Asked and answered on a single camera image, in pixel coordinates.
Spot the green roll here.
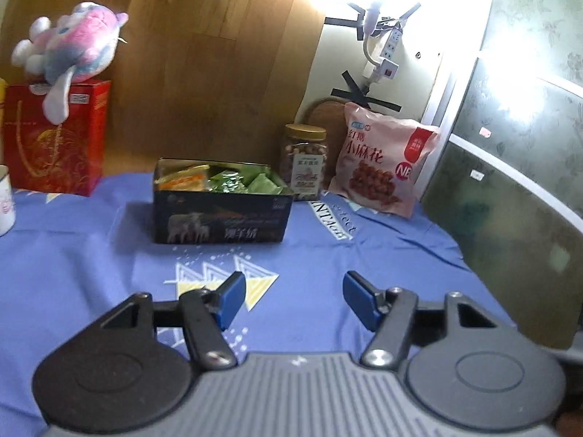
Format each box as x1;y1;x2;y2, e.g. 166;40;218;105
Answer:
208;165;268;193

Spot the nut jar gold lid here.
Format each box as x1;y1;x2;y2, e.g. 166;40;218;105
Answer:
279;123;328;201

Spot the round woven tray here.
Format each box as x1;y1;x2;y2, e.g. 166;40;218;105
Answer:
301;98;347;188

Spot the green snack bar wrapper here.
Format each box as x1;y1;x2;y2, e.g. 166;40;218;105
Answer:
247;174;283;195

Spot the white enamel mug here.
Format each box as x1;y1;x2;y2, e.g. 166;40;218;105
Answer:
0;165;16;236

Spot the yellow duck plush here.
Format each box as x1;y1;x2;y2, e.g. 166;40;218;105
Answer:
0;78;7;124

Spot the pink blue plush toy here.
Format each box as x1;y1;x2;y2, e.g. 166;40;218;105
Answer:
11;1;129;125

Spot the red gift bag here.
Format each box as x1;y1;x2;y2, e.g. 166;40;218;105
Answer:
2;79;111;196

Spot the pink fried twist bag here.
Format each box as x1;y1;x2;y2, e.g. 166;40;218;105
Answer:
329;103;440;218

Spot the wooden board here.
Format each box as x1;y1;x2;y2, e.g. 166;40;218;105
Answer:
1;0;323;175

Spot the gold clear snack packet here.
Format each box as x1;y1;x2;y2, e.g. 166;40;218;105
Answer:
154;164;211;192

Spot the white power strip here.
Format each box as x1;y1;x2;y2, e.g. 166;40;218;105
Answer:
357;2;408;84

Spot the black snack box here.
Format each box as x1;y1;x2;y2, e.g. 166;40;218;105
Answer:
153;158;293;245

